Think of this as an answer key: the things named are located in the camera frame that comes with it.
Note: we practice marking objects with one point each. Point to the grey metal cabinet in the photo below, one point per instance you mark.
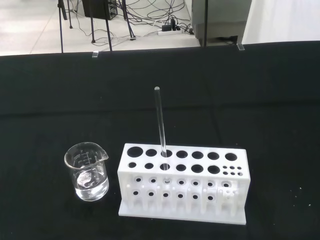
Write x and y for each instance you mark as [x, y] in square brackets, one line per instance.
[220, 17]

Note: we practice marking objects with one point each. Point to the black plug adapter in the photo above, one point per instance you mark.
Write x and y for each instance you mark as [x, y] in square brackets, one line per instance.
[170, 23]

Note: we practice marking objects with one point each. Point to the black computer case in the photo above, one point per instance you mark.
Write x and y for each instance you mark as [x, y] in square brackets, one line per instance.
[98, 8]

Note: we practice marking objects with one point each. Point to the white test tube rack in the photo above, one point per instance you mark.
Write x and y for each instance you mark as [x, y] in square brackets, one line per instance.
[185, 175]

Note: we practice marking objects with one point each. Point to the black tripod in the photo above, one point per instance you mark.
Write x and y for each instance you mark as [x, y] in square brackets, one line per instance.
[108, 32]
[61, 30]

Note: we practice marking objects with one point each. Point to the black bench cloth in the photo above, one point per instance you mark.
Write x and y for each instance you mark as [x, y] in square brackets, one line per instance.
[50, 105]

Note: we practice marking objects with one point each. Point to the white power strip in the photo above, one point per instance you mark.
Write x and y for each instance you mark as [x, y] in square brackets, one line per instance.
[170, 32]

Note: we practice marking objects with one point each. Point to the glass beaker with water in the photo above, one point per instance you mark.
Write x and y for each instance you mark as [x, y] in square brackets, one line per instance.
[87, 182]

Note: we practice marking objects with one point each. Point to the thin black upright pole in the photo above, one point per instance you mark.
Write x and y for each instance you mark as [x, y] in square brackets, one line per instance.
[206, 25]

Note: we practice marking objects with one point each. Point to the clear cloth clip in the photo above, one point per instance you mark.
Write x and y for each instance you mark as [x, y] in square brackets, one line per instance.
[240, 47]
[95, 54]

